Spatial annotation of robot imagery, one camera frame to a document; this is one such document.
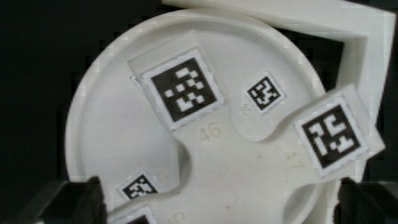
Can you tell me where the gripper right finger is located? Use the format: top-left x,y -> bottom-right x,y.
337,178 -> 398,224

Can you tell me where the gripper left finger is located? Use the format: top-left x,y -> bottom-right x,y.
19,177 -> 106,224

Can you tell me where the white right fence bar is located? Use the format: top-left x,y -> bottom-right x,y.
337,11 -> 396,124

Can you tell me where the white cross-shaped table base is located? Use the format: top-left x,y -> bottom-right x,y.
112,28 -> 383,224

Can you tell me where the white round table top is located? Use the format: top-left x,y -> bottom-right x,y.
62,8 -> 334,224

